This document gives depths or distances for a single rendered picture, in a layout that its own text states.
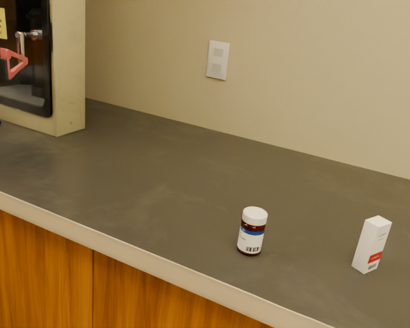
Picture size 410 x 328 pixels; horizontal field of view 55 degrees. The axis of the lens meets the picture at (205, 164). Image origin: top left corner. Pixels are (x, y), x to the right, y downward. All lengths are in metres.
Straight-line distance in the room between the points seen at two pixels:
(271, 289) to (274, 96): 0.75
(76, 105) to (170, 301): 0.66
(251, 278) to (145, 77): 0.98
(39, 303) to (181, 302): 0.38
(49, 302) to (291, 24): 0.95
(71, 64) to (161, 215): 0.54
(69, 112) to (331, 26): 0.76
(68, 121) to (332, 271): 0.80
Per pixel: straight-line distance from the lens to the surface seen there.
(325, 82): 1.21
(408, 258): 0.81
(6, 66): 0.98
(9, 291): 1.05
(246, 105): 1.29
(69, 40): 1.13
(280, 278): 0.65
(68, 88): 1.14
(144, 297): 0.76
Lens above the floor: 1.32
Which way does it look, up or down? 22 degrees down
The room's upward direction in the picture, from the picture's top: 7 degrees clockwise
